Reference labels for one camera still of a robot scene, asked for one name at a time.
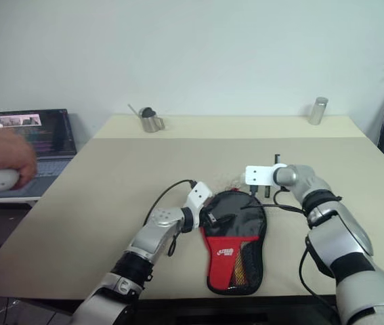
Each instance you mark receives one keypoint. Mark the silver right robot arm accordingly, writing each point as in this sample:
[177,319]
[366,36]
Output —
[340,243]

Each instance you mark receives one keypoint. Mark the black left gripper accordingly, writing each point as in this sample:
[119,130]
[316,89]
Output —
[207,216]

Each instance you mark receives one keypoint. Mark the steel cylindrical canister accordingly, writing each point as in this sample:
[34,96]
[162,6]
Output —
[317,111]

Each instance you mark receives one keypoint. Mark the black object in pitcher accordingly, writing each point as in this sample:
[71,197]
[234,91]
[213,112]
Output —
[149,112]

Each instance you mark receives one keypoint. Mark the black red paddle case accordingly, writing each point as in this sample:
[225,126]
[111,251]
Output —
[222,257]

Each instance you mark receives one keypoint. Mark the open laptop computer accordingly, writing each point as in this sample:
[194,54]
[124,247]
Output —
[56,132]

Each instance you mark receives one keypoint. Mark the thin metal stirring rod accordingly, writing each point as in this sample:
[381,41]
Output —
[133,109]

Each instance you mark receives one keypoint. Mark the black rubber table tennis paddle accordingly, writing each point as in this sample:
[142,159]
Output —
[242,225]

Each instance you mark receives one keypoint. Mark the person's bare hand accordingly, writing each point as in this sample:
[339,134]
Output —
[2,149]

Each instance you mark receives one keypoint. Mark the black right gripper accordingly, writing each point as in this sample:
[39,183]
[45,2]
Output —
[267,191]

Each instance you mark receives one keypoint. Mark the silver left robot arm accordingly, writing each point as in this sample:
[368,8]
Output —
[144,243]

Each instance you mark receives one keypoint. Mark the stainless steel pitcher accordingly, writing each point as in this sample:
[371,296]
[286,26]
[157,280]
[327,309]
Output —
[151,123]

